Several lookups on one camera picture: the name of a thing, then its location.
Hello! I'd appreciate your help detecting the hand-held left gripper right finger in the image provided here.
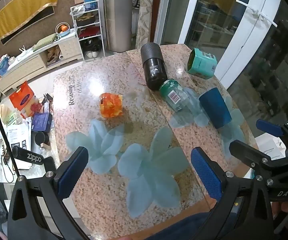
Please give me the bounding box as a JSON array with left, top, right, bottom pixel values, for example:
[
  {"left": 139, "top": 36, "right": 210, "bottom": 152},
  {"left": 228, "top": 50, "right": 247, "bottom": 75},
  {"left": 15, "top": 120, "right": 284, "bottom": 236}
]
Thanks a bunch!
[{"left": 191, "top": 147, "right": 279, "bottom": 240}]

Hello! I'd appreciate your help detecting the dark blue flat box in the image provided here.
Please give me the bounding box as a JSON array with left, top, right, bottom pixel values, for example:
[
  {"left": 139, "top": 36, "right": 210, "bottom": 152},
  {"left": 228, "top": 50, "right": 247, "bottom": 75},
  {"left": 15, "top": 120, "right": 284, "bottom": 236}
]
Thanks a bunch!
[{"left": 31, "top": 112, "right": 53, "bottom": 132}]

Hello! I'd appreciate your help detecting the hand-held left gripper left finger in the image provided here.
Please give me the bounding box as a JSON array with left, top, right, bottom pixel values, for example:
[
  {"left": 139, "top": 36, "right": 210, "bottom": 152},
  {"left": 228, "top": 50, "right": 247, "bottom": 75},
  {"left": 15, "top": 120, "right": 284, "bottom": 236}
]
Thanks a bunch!
[{"left": 7, "top": 146, "right": 89, "bottom": 240}]

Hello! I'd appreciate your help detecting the standing air conditioner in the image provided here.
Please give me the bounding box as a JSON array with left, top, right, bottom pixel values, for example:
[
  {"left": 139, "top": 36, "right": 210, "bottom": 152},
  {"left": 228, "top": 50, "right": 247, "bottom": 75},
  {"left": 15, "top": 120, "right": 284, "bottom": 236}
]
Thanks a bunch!
[{"left": 104, "top": 0, "right": 136, "bottom": 53}]

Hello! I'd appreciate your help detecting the white low cabinet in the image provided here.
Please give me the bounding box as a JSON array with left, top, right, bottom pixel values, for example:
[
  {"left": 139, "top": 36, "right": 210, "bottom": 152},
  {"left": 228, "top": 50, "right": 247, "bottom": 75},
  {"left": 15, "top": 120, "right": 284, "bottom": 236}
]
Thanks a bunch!
[{"left": 0, "top": 32, "right": 82, "bottom": 95}]

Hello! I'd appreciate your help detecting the black cable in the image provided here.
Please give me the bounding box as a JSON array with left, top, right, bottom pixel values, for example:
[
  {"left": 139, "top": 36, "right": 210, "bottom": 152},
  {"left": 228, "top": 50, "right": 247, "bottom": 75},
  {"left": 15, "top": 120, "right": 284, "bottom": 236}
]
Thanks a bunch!
[{"left": 0, "top": 90, "right": 22, "bottom": 183}]

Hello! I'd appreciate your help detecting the dark blue cup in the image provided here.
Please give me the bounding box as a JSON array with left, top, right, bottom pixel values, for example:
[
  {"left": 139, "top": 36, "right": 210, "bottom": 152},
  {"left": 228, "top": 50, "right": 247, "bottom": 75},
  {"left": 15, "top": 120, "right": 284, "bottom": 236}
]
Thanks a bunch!
[{"left": 198, "top": 87, "right": 232, "bottom": 129}]

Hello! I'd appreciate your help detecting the orange patterned glass cup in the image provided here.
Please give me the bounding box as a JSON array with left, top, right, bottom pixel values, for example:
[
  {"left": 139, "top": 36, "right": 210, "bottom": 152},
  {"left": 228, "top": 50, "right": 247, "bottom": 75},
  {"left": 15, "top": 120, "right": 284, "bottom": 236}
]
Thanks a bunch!
[{"left": 99, "top": 93, "right": 124, "bottom": 118}]

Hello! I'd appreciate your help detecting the white window handle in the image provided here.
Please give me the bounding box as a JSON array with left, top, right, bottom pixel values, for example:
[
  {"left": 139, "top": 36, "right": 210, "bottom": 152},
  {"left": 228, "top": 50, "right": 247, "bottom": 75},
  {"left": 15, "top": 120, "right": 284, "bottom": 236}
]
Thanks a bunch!
[{"left": 235, "top": 0, "right": 278, "bottom": 27}]

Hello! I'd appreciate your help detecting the white shelf rack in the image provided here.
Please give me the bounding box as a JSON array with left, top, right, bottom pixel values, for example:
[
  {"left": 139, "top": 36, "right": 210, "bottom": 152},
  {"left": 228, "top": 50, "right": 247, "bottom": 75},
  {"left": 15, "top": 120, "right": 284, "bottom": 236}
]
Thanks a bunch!
[{"left": 70, "top": 2, "right": 106, "bottom": 62}]

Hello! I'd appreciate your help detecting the green cushion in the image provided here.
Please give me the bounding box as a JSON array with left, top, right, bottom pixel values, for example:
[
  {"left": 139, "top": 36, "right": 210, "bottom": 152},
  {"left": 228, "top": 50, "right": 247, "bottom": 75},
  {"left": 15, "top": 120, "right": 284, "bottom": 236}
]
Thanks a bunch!
[{"left": 32, "top": 34, "right": 57, "bottom": 52}]

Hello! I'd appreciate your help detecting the orange gift bag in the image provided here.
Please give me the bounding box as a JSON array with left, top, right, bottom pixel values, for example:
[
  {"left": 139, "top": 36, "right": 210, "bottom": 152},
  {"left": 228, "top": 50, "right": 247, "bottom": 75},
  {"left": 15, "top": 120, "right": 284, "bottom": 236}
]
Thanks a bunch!
[{"left": 9, "top": 81, "right": 40, "bottom": 119}]

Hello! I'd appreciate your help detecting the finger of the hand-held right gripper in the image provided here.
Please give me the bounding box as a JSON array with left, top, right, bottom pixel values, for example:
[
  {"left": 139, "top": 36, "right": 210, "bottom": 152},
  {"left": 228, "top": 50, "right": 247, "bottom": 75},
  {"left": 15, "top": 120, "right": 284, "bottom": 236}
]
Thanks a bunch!
[
  {"left": 256, "top": 119, "right": 285, "bottom": 138},
  {"left": 229, "top": 140, "right": 272, "bottom": 174}
]

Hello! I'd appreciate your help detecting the white paper bag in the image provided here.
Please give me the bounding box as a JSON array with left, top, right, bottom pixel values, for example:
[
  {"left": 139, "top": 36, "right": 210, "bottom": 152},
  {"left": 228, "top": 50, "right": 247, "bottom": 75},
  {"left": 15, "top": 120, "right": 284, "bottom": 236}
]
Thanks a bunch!
[{"left": 256, "top": 134, "right": 287, "bottom": 158}]

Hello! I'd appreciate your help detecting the black cylindrical bottle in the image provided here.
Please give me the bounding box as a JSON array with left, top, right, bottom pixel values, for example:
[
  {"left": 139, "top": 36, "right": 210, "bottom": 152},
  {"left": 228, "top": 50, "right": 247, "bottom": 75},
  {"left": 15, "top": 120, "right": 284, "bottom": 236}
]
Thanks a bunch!
[{"left": 140, "top": 43, "right": 168, "bottom": 91}]

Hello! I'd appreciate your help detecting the person's right hand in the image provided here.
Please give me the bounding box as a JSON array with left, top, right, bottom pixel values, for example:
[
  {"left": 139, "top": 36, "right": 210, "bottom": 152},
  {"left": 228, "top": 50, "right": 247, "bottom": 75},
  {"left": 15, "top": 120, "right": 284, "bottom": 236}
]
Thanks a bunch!
[{"left": 271, "top": 200, "right": 288, "bottom": 221}]

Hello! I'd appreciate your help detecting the black lighter box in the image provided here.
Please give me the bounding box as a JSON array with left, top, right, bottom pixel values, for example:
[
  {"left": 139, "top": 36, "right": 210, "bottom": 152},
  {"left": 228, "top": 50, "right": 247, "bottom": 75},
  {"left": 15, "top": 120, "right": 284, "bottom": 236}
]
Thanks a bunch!
[{"left": 12, "top": 146, "right": 45, "bottom": 166}]

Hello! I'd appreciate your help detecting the patterned curtain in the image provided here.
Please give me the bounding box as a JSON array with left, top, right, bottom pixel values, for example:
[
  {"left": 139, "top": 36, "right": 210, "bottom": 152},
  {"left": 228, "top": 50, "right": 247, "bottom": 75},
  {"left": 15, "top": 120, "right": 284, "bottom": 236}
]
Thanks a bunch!
[{"left": 135, "top": 0, "right": 157, "bottom": 50}]

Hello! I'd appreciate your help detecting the green plastic bottle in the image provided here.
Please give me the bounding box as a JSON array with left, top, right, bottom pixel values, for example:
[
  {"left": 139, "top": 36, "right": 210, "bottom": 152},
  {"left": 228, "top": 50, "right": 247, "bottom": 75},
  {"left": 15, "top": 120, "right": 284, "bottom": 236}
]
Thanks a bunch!
[{"left": 159, "top": 79, "right": 201, "bottom": 112}]

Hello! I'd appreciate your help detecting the teal square box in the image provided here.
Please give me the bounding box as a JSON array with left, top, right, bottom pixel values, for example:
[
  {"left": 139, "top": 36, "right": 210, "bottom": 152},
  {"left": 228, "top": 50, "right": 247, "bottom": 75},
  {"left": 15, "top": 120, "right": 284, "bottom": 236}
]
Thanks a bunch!
[{"left": 187, "top": 48, "right": 218, "bottom": 80}]

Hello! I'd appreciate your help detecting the yellow cloth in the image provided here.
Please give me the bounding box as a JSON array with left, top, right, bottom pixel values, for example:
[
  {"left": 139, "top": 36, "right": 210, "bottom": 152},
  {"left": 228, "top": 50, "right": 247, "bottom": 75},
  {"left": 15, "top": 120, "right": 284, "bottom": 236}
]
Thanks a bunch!
[{"left": 0, "top": 0, "right": 58, "bottom": 45}]

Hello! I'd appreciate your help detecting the fruit bowl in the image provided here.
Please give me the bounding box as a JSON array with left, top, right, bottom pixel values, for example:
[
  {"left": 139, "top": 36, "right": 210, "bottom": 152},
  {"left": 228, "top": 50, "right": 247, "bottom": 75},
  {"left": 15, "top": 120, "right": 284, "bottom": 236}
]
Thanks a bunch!
[{"left": 55, "top": 22, "right": 71, "bottom": 36}]

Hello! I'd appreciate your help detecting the white printed paper sheet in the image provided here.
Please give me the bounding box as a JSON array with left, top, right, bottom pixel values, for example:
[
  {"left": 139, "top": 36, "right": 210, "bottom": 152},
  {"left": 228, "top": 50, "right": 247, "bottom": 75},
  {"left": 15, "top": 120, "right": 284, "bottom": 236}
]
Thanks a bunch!
[{"left": 7, "top": 121, "right": 32, "bottom": 169}]

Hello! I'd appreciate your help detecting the blue box on rack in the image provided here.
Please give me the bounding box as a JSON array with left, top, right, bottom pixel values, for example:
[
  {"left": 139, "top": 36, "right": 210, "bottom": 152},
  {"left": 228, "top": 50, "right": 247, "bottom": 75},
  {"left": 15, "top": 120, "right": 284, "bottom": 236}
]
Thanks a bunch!
[{"left": 84, "top": 0, "right": 99, "bottom": 11}]

